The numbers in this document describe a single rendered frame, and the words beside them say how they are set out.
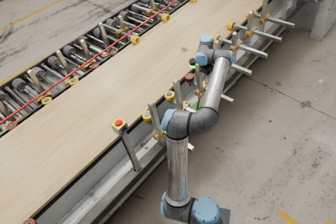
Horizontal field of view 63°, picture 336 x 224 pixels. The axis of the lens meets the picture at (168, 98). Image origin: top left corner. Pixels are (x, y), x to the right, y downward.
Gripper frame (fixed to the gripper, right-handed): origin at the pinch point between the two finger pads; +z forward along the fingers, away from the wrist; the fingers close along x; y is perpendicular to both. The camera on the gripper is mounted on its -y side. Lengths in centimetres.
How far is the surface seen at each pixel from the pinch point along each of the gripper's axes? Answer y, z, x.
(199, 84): 4.3, 7.2, -6.3
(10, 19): -15, 101, -484
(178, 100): 29.3, 3.2, -6.8
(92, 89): 55, 11, -81
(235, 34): -45.8, -8.4, -6.1
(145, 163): 72, 31, -6
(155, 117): 53, -2, -6
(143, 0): -87, 19, -162
